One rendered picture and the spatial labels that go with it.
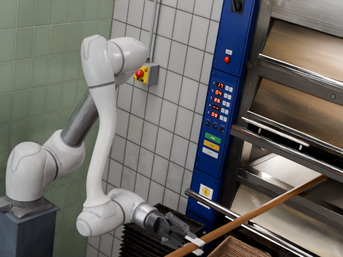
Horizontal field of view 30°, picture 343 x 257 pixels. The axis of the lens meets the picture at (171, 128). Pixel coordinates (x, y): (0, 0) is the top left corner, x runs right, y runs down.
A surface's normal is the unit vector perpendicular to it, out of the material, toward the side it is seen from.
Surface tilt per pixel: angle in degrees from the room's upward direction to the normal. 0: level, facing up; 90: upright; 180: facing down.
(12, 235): 90
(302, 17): 90
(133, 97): 90
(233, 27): 90
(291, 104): 70
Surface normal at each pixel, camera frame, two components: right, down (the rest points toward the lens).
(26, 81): 0.76, 0.35
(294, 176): 0.15, -0.92
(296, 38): -0.55, -0.12
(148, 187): -0.64, 0.20
